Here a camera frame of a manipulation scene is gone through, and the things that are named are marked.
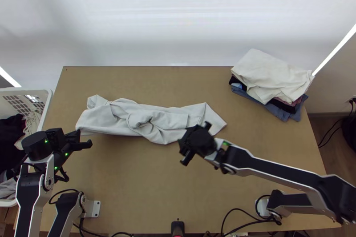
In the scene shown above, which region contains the white t-shirt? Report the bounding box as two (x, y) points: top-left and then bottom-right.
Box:
(75, 94), (227, 145)

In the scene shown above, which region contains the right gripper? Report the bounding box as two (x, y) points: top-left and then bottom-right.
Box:
(178, 121), (213, 167)

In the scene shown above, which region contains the white laundry basket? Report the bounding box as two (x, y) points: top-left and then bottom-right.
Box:
(0, 88), (53, 208)

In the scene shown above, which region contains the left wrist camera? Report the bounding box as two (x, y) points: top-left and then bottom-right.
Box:
(45, 128), (65, 145)

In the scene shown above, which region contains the pile of folded clothes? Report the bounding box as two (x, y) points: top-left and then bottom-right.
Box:
(228, 48), (316, 123)

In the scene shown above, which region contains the heap of clothes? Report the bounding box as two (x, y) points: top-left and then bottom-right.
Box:
(0, 108), (46, 201)

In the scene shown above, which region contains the black cable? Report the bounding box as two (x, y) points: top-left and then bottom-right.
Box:
(72, 220), (134, 237)
(222, 195), (283, 236)
(49, 188), (81, 205)
(318, 97), (356, 149)

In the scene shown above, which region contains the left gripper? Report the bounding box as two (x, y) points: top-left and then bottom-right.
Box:
(61, 129), (93, 153)

